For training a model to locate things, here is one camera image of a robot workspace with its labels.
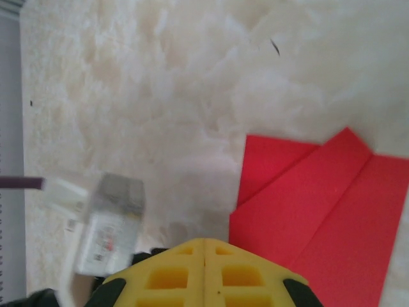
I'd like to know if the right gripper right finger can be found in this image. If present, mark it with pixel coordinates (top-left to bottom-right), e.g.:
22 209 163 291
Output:
204 238 310 307

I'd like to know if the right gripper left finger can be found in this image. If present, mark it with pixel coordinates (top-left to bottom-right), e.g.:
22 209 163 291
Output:
87 238 205 307

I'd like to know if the red square paper sheet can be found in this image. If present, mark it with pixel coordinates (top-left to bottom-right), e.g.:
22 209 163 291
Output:
228 127 409 307

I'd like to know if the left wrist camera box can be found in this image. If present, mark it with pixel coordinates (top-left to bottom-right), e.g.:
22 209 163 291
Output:
41 171 147 278

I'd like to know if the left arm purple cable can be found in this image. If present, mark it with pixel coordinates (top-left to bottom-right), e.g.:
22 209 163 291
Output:
0 175 45 191

